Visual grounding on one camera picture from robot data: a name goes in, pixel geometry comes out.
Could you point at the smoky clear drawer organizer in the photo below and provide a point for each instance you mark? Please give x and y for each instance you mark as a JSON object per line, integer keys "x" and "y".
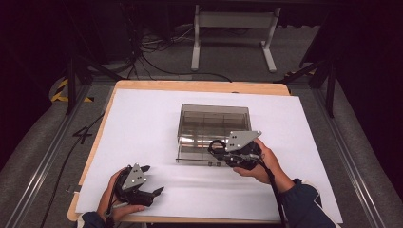
{"x": 212, "y": 118}

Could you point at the person's left hand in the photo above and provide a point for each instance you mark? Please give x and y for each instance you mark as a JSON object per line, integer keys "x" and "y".
{"x": 106, "y": 199}

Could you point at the person's right hand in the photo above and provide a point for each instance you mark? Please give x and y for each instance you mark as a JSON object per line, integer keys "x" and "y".
{"x": 269, "y": 164}

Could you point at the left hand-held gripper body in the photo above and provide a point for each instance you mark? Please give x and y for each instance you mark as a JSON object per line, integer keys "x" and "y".
{"x": 134, "y": 180}

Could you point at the white paper sheet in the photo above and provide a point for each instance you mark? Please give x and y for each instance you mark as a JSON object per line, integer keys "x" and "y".
{"x": 152, "y": 126}

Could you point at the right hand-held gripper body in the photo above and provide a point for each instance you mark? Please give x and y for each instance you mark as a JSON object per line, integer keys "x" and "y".
{"x": 242, "y": 158}

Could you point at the black metal stand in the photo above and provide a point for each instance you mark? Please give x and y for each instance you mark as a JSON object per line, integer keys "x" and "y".
{"x": 331, "y": 91}
{"x": 71, "y": 85}

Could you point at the aluminium floor rail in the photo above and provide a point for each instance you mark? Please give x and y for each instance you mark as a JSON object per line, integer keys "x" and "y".
{"x": 47, "y": 158}
{"x": 355, "y": 186}

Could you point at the white metal desk frame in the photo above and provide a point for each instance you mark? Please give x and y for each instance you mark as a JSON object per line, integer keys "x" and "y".
{"x": 234, "y": 19}

